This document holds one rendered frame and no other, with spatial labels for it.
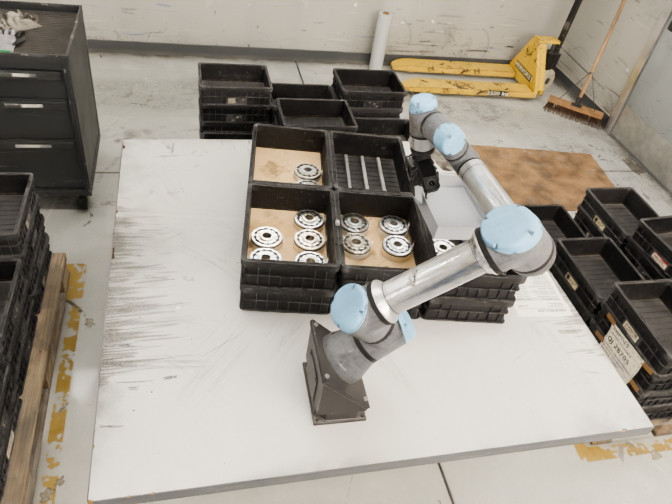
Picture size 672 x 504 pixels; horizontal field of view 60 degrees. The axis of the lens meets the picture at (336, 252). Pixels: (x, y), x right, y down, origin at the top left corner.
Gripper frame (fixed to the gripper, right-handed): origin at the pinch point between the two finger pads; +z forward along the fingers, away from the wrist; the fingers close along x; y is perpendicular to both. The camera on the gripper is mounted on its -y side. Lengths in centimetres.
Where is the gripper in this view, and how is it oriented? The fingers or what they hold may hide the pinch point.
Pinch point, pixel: (423, 202)
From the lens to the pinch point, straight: 183.4
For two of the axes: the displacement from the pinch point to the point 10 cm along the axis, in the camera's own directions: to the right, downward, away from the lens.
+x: -9.6, 2.5, -1.2
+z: 0.9, 7.0, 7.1
